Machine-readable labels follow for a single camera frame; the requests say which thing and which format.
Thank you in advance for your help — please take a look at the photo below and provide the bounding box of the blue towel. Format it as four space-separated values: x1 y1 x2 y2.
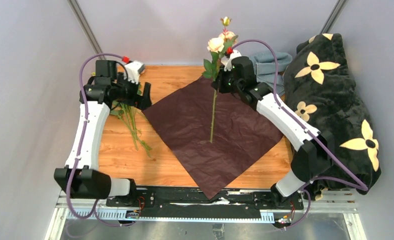
248 50 293 97

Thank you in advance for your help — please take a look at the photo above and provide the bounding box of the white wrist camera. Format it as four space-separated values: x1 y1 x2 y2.
120 56 146 85
224 47 242 72

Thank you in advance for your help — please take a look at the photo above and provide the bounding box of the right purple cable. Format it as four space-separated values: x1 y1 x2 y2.
231 39 370 230

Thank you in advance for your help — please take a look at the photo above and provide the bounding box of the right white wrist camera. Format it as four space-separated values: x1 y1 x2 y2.
224 47 242 72

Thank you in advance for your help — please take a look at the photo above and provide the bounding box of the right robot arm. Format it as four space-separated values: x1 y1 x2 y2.
212 54 335 209

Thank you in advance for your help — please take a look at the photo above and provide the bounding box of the pink rose stem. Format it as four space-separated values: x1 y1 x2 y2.
109 101 152 158

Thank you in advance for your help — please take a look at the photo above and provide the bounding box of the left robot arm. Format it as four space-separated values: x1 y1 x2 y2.
53 60 152 207

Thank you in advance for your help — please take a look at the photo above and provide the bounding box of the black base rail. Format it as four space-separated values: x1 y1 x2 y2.
105 185 305 220

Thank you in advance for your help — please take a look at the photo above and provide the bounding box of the black flower-pattern blanket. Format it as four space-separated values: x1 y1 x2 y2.
282 33 381 200

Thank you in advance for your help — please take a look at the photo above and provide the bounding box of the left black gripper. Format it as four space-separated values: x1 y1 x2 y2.
112 72 152 110

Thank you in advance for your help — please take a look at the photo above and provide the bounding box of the dark red wrapping paper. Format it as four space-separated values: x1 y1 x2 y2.
143 77 283 199

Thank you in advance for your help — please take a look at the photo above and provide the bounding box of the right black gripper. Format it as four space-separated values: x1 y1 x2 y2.
211 66 243 95

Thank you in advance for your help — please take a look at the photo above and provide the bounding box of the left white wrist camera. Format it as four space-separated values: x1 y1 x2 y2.
120 56 146 85

